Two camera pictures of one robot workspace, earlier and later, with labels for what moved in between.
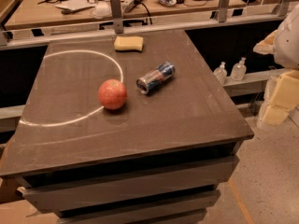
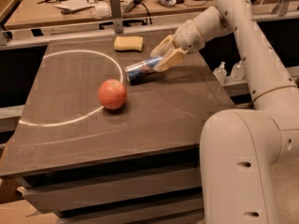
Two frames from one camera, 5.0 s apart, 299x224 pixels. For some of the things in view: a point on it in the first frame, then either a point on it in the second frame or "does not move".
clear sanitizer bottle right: [238, 70] does not move
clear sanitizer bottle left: [221, 73] does not move
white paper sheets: [76, 5] does not move
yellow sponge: [129, 43] does not move
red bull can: [155, 77] to [140, 71]
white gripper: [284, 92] to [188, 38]
